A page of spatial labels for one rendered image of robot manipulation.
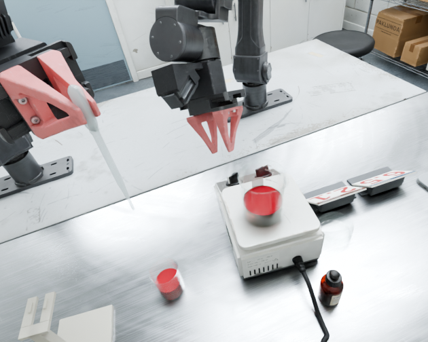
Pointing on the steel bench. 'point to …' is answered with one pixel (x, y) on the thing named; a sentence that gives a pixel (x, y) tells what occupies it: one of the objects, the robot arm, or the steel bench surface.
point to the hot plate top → (232, 200)
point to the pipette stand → (92, 328)
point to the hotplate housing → (252, 260)
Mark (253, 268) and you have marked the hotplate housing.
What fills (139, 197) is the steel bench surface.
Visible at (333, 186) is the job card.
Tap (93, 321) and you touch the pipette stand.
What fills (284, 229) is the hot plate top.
